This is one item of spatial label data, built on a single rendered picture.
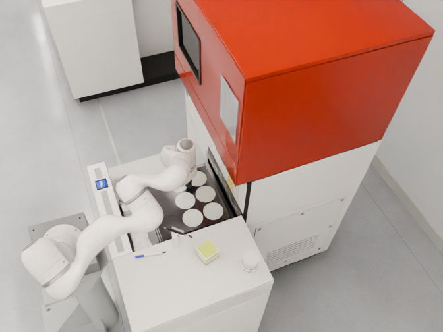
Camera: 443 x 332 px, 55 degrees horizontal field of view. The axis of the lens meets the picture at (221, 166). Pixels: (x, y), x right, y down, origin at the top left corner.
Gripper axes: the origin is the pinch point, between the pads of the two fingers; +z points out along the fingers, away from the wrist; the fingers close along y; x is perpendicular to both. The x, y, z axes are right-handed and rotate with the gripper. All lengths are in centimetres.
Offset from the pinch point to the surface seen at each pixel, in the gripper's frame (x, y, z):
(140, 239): 3.0, 36.4, 3.9
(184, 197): 3.1, 6.0, 2.0
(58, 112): -183, -25, 92
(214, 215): 21.2, 4.0, 2.0
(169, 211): 3.4, 17.1, 2.1
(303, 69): 41, -16, -88
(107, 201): -20.6, 35.1, -3.7
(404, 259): 110, -97, 92
